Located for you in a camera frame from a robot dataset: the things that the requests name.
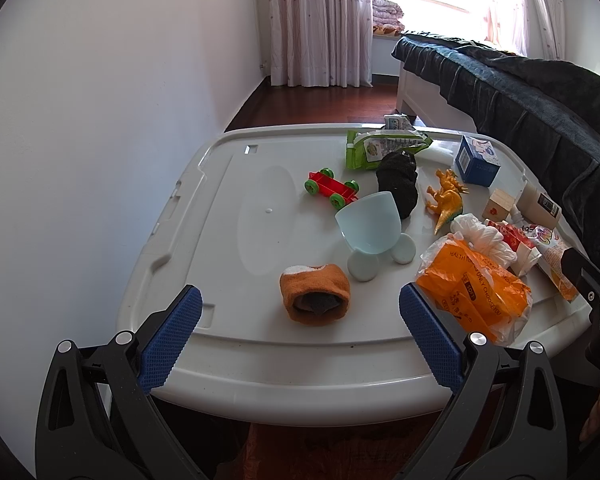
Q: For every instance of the small white blue packet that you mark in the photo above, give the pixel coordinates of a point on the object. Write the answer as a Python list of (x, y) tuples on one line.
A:
[(397, 122)]

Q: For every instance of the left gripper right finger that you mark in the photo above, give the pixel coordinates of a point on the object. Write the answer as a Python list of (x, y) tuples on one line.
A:
[(504, 419)]

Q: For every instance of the orange plastic bag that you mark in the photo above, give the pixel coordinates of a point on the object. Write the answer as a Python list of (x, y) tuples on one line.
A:
[(481, 295)]

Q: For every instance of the light blue plastic cup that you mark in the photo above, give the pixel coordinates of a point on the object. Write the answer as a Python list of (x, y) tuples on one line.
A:
[(371, 227)]

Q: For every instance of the white bed frame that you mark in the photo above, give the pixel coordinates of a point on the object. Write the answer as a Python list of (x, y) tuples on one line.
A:
[(419, 98)]

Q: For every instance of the orange toy dinosaur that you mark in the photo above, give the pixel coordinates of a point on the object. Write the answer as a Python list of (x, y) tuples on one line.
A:
[(447, 201)]

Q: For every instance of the folded pink quilt stack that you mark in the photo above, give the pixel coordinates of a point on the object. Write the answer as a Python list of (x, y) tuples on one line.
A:
[(387, 18)]

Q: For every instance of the black fuzzy cloth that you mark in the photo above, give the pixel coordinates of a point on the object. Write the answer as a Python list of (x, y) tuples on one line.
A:
[(397, 174)]

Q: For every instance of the dark blanket on bed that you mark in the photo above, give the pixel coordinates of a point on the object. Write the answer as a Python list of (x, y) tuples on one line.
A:
[(547, 112)]

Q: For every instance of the small wooden cube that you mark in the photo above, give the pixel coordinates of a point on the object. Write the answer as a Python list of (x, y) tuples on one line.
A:
[(498, 206)]

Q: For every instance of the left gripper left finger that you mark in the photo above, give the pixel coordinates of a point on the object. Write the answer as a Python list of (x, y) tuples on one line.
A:
[(96, 418)]

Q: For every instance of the pink patterned curtain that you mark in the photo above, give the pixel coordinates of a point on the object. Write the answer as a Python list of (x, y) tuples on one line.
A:
[(551, 16), (321, 43)]

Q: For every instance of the red white paper wrapper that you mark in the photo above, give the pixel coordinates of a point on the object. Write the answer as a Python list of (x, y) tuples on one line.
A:
[(527, 254)]

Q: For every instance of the white plastic storage box lid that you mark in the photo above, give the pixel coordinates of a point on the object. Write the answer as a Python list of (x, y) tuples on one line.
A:
[(238, 217)]

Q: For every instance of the orange drink pouch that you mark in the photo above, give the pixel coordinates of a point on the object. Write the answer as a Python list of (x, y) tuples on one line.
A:
[(551, 247)]

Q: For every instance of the blue white carton box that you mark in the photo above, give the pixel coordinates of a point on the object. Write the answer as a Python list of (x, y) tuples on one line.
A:
[(477, 161)]

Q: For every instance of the red green toy cart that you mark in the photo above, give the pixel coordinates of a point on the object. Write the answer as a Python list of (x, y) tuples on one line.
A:
[(324, 183)]

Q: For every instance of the pink patterned left curtain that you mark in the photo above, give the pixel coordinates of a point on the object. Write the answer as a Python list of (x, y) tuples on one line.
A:
[(321, 43)]

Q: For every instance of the pink patterned right curtain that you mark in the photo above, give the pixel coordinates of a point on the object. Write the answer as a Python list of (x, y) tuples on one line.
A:
[(551, 16)]

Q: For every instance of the beige bottle with black label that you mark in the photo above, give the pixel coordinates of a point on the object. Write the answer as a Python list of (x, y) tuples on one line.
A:
[(538, 208)]

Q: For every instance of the orange plush sock roll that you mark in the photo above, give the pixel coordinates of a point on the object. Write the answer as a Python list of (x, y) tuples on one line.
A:
[(315, 295)]

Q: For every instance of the green snack bag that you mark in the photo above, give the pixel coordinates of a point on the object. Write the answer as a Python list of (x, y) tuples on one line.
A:
[(366, 149)]

